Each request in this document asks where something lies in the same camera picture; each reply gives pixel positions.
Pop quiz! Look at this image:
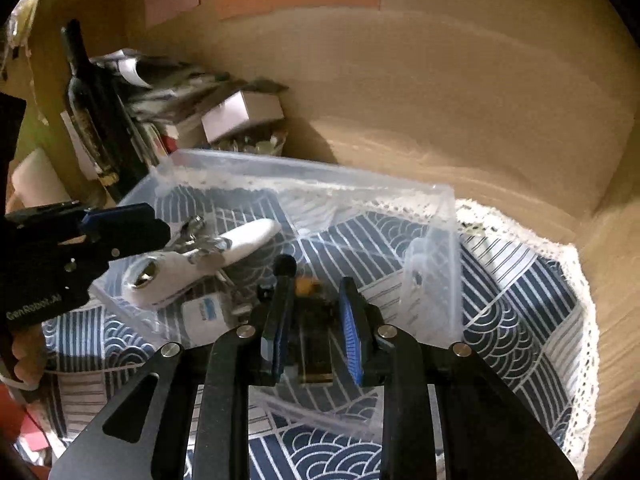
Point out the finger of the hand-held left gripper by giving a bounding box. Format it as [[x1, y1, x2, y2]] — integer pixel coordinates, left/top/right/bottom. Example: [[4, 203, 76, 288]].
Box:
[[5, 201, 158, 236], [60, 217, 172, 273]]

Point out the pale cylinder roll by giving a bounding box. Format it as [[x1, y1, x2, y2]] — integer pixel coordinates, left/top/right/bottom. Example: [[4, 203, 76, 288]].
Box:
[[11, 149, 71, 206]]

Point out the white handheld device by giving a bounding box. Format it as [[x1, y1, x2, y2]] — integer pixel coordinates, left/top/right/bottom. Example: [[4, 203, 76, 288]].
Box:
[[124, 217, 278, 308]]

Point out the small metal tool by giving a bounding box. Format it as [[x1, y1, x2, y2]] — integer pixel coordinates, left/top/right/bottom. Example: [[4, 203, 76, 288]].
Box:
[[167, 215, 236, 266]]

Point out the small white blue container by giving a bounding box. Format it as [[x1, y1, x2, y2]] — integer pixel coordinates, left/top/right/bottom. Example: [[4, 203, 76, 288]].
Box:
[[181, 296, 232, 348]]

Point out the dark wine bottle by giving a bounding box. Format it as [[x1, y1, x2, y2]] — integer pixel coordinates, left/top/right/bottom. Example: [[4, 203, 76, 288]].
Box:
[[60, 20, 151, 203]]

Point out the small white cardboard box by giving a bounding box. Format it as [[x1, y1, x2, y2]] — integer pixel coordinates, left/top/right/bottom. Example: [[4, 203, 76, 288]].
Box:
[[201, 91, 285, 143]]

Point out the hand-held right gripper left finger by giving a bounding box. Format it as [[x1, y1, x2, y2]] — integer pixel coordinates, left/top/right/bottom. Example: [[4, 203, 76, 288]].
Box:
[[47, 255, 298, 480]]

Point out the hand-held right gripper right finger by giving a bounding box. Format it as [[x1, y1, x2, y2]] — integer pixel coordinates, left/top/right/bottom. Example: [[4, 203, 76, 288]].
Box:
[[337, 276, 581, 480]]

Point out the clear plastic storage box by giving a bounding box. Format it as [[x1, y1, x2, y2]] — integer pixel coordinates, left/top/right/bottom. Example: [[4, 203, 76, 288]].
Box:
[[89, 149, 463, 443]]

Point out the white paper sheet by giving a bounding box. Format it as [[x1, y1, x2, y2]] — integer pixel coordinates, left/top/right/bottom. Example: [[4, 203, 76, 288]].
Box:
[[60, 110, 101, 181]]

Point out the stack of books and magazines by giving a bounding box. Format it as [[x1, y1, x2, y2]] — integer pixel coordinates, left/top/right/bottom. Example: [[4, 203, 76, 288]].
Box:
[[92, 49, 290, 156]]

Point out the person's left hand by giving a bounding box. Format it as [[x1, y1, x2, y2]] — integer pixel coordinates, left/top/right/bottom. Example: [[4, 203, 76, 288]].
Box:
[[4, 331, 48, 390]]

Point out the blue patterned cloth mat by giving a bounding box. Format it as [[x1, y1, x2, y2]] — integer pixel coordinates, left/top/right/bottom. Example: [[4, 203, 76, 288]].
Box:
[[40, 199, 601, 480]]

